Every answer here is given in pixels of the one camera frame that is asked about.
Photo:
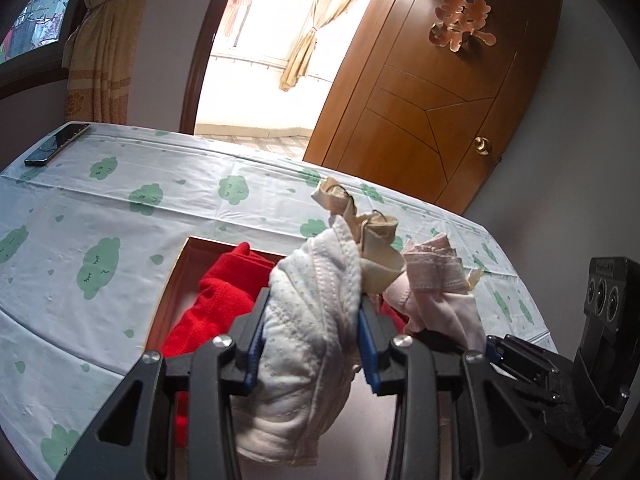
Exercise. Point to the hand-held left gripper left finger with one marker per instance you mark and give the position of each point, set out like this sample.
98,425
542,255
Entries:
255,355

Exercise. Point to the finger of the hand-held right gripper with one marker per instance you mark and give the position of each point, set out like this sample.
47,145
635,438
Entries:
560,425
494,349

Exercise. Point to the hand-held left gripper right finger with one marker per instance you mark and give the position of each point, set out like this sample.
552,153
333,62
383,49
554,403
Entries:
369,360

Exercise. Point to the white underwear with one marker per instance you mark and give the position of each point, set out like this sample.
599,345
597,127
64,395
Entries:
300,335

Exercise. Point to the red underwear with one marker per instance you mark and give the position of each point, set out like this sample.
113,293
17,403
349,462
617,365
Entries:
215,300

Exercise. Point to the pink underwear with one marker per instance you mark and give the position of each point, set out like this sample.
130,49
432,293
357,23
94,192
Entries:
440,305

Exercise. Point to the beige underwear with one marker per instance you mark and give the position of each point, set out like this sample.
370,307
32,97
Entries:
380,260

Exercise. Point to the shallow cardboard box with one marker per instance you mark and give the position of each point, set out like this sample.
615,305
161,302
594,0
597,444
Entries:
170,300

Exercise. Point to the brass door knob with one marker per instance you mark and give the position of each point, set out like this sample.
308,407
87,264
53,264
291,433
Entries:
482,146

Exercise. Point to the cloud print tablecloth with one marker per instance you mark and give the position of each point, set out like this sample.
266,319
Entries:
100,200

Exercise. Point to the brown wooden door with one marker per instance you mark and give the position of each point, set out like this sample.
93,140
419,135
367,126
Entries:
400,110

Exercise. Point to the black smartphone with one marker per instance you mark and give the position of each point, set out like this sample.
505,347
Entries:
55,145

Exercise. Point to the gold door ornament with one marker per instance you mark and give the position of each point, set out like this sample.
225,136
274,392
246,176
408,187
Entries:
460,25

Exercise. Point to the yellow curtain with orange hem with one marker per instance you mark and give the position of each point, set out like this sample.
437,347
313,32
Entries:
100,60

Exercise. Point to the pale yellow balcony curtain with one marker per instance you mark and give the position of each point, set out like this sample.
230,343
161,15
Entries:
320,10

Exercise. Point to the window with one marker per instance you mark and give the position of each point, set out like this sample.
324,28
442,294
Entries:
40,25

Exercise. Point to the brown doorway frame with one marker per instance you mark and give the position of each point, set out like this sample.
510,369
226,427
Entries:
192,85

